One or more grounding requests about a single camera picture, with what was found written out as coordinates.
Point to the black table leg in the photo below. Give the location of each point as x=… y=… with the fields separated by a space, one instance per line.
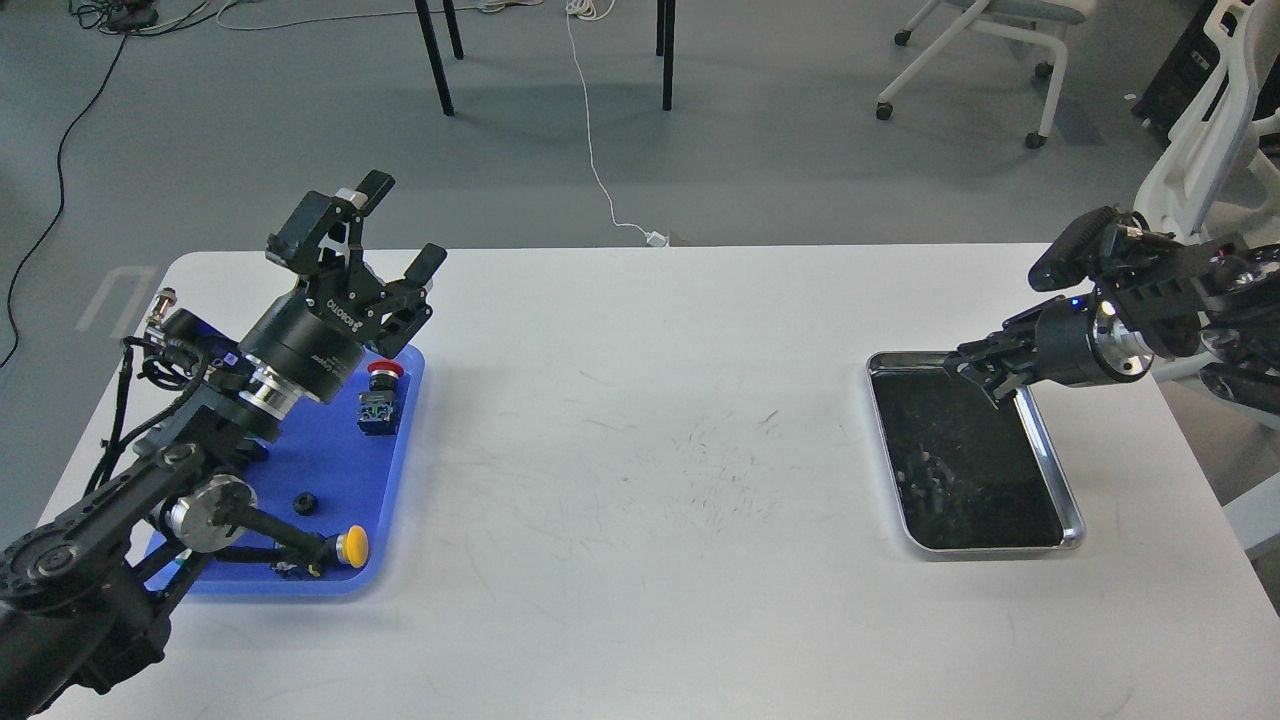
x=665 y=16
x=434 y=50

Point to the red push button switch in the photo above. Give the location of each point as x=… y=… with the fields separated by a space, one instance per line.
x=379 y=407

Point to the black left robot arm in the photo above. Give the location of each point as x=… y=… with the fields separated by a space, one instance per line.
x=87 y=597

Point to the yellow push button switch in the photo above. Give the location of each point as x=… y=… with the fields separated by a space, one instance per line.
x=346 y=550

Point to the blue plastic tray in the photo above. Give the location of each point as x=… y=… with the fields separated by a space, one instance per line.
x=355 y=478

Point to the small black gear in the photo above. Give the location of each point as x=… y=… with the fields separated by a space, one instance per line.
x=305 y=504

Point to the silver metal tray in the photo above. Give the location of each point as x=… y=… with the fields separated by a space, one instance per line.
x=971 y=480

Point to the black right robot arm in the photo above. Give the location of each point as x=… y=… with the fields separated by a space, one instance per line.
x=1086 y=262

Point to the white office chair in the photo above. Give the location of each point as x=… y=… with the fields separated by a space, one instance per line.
x=1200 y=150

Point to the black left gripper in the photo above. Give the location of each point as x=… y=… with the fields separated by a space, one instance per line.
x=317 y=344

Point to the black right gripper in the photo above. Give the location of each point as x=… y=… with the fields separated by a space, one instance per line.
x=1060 y=346

